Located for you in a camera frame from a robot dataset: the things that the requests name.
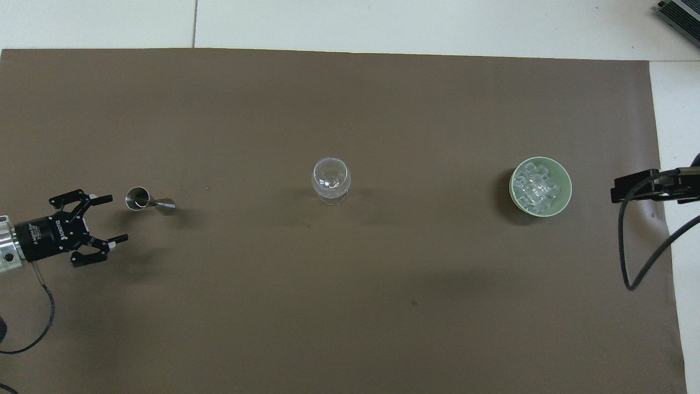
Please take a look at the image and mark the clear stemless glass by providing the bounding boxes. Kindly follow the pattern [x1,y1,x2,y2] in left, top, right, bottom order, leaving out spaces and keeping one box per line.
[311,157,352,206]

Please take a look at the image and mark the black cable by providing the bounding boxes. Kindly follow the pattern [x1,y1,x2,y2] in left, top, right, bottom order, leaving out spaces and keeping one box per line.
[0,262,56,355]
[617,167,700,291]

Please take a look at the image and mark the grey ribbed metal box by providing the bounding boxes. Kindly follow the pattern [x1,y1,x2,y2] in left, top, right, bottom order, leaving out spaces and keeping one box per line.
[656,0,700,33]

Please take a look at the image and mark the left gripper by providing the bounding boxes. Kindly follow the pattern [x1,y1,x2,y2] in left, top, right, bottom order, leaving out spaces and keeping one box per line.
[14,189,130,269]

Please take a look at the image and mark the green bowl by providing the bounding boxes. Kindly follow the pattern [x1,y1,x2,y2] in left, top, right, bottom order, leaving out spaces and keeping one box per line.
[509,156,573,218]

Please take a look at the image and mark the steel double jigger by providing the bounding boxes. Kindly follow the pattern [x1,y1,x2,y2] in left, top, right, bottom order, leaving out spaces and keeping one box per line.
[125,187,177,216]

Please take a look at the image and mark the clear ice cubes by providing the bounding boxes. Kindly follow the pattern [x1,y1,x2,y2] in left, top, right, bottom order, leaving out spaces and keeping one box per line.
[516,163,564,212]

